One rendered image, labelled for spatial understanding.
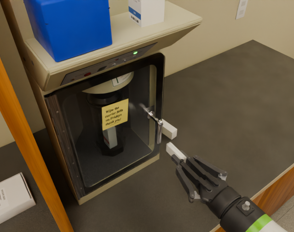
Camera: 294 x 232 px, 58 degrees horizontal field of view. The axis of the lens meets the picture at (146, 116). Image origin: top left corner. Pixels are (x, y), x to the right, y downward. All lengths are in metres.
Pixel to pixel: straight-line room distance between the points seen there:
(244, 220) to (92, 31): 0.48
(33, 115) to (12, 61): 0.25
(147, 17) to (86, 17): 0.14
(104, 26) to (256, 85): 1.08
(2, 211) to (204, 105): 0.87
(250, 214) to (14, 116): 0.50
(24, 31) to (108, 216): 0.59
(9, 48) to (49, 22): 0.61
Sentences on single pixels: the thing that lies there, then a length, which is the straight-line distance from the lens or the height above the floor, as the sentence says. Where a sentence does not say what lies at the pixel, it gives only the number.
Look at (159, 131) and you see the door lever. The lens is 0.77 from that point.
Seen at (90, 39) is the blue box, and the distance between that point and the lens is 0.44.
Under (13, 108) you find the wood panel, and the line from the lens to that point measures 0.48.
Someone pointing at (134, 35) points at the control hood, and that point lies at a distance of 0.50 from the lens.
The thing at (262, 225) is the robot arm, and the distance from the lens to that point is 0.64.
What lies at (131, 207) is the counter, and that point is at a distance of 0.90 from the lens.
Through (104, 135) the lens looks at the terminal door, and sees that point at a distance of 0.72.
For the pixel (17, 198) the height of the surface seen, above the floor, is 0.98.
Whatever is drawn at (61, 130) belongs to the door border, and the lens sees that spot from 0.64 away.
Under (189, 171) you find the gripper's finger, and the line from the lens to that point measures 0.71.
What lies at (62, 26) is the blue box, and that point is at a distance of 0.42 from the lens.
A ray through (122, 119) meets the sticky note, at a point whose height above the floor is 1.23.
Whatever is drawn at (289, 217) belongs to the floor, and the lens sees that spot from 2.15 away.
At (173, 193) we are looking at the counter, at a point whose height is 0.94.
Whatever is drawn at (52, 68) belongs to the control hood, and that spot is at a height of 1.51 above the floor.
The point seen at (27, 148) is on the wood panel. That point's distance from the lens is 0.54.
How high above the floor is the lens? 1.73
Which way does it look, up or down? 43 degrees down
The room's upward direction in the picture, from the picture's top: straight up
